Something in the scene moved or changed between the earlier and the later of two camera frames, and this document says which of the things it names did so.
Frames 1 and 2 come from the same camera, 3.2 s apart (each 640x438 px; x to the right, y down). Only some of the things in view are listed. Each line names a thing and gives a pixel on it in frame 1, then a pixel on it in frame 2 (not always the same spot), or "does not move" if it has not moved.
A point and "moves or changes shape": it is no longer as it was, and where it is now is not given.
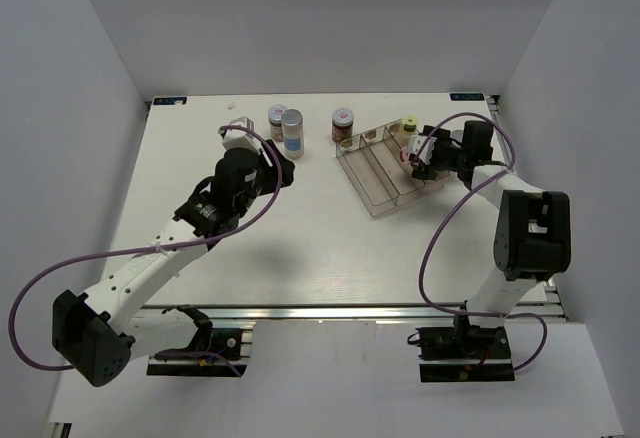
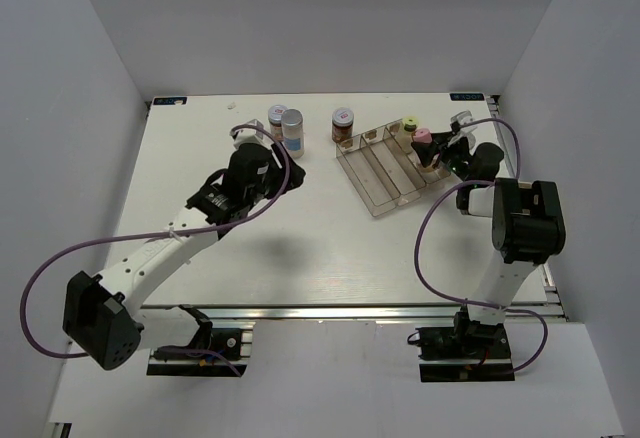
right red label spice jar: [342, 124] does not move
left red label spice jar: [275, 118] does not move
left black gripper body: [263, 184] does not move
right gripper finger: [419, 172] to [436, 139]
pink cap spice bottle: [404, 155] moves or changes shape
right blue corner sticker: [466, 96] does not move
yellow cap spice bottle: [409, 129] does not move
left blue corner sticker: [170, 100] does not move
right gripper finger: [430, 173] to [427, 153]
